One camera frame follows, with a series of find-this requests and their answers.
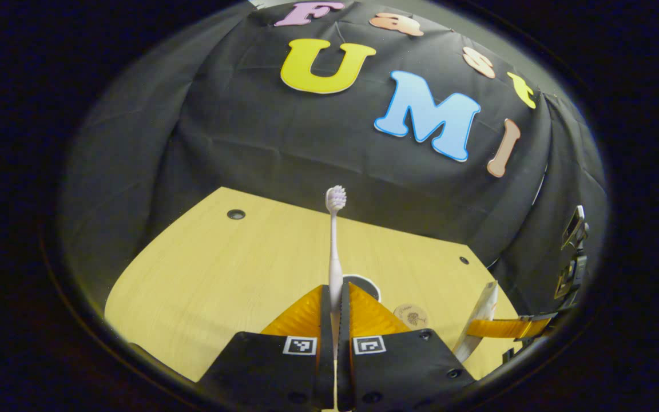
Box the white cup with wooden handle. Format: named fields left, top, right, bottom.
left=342, top=275, right=382, bottom=303

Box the white toothpaste tube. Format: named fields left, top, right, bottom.
left=452, top=280, right=499, bottom=364

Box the white toothbrush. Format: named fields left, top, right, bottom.
left=325, top=185, right=347, bottom=412

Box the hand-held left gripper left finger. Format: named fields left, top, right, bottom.
left=198, top=284, right=337, bottom=412

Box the black backdrop cloth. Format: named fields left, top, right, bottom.
left=58, top=0, right=610, bottom=321

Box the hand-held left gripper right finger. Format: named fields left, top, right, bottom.
left=338, top=280, right=477, bottom=412

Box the round wooden coaster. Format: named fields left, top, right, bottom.
left=394, top=303, right=430, bottom=331

